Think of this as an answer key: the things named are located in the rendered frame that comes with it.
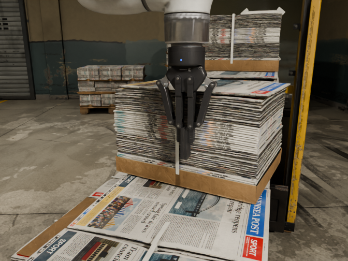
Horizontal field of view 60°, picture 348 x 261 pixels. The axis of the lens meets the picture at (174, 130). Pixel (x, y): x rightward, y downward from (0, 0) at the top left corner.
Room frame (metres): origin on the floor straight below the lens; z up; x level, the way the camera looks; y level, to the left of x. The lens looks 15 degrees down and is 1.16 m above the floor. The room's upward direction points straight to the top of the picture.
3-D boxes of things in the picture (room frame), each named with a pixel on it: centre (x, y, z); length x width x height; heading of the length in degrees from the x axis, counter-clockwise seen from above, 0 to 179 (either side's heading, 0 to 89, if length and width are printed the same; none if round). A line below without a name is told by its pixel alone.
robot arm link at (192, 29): (0.63, -0.03, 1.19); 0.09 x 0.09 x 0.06
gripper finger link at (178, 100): (0.63, -0.01, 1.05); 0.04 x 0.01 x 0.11; 162
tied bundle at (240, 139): (0.79, -0.08, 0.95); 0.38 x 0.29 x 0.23; 61
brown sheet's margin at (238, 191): (0.78, -0.08, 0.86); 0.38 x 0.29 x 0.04; 61
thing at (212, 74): (1.13, -0.19, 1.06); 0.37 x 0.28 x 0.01; 72
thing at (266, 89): (0.78, -0.09, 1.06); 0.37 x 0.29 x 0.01; 61
